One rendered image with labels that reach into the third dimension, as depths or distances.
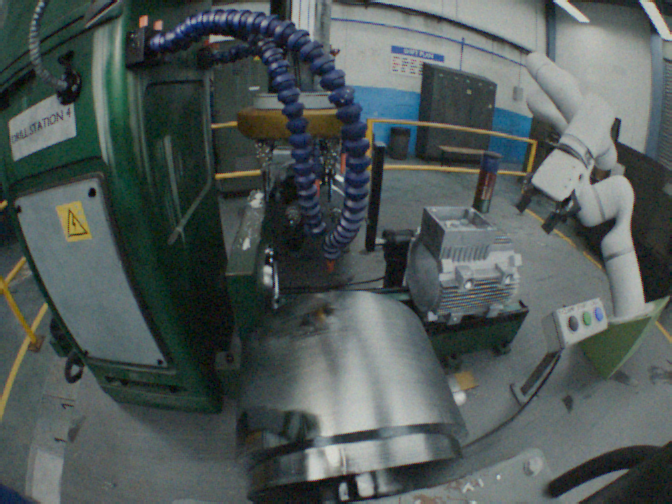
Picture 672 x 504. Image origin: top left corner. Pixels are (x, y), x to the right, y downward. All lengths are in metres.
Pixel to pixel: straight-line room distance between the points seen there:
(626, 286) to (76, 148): 1.16
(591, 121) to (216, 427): 0.96
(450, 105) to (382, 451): 5.92
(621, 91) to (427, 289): 7.37
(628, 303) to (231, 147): 3.62
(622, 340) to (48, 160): 1.22
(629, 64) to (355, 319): 7.78
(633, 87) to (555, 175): 7.11
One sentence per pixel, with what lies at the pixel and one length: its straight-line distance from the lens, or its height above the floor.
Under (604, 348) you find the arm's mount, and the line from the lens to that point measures 0.99.
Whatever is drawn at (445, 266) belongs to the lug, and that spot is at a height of 1.08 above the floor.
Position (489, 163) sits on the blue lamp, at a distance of 0.95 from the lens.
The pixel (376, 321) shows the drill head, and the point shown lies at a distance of 0.30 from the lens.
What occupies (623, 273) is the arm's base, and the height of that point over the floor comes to 1.06.
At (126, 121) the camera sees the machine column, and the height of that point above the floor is 1.35.
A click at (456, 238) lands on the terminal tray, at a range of 0.55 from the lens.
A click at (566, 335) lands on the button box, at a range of 0.57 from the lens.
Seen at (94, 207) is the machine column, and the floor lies 1.27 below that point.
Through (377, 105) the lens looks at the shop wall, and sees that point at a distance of 5.84.
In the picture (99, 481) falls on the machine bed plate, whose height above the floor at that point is 0.80.
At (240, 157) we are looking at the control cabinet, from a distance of 3.63.
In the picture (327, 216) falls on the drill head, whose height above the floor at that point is 1.05.
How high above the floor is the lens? 1.37
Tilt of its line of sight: 32 degrees down
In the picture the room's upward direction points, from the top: 2 degrees clockwise
